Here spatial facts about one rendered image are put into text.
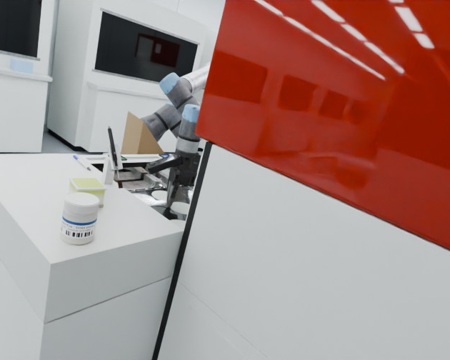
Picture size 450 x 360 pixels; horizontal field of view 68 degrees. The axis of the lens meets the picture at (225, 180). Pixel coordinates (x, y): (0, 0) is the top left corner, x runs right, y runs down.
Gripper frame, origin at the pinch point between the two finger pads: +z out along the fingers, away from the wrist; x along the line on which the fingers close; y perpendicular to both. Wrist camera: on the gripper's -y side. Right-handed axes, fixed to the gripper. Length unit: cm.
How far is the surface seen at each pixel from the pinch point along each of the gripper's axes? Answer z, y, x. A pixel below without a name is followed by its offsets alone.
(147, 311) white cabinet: 19.2, -8.5, -31.8
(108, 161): -13.0, -22.2, -1.6
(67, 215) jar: -12, -32, -37
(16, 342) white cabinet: 24, -39, -34
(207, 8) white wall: -149, 154, 533
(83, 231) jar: -8.6, -28.4, -37.9
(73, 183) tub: -11.7, -31.4, -19.6
